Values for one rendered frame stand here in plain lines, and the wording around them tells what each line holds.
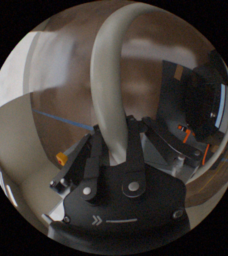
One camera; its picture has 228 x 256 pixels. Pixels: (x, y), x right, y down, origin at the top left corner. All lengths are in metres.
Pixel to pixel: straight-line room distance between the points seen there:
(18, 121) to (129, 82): 5.53
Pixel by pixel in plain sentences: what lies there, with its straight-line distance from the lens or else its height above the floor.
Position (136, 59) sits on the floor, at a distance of 1.47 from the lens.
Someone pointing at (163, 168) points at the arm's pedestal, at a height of 0.78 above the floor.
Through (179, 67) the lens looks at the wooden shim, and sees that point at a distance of 1.47.
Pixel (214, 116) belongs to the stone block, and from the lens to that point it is 0.78.
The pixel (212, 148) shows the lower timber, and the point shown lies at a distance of 2.10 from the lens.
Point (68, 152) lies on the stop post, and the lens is 1.07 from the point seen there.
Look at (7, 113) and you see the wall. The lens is 5.64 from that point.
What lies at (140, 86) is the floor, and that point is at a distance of 1.39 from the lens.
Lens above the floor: 1.38
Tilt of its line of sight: 56 degrees down
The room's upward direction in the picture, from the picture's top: 136 degrees counter-clockwise
